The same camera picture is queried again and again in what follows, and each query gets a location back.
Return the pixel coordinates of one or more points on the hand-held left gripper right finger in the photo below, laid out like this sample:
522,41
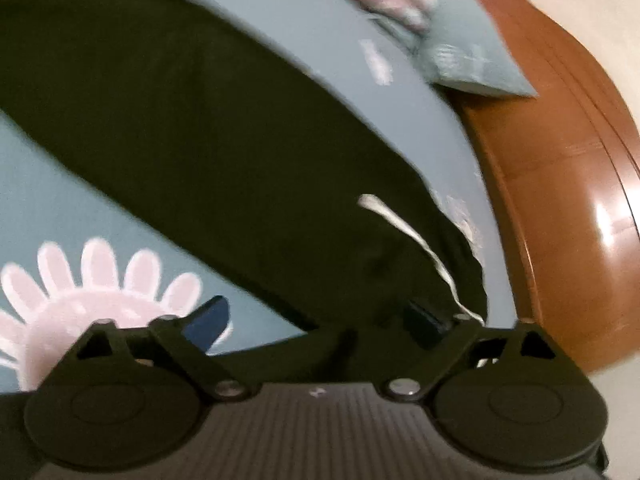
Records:
425,324

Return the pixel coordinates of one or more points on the wooden headboard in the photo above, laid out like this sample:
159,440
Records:
560,185

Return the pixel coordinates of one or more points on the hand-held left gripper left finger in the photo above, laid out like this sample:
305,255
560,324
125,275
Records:
207,321

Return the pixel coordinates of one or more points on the teal printed pillow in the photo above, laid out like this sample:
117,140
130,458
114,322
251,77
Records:
465,45

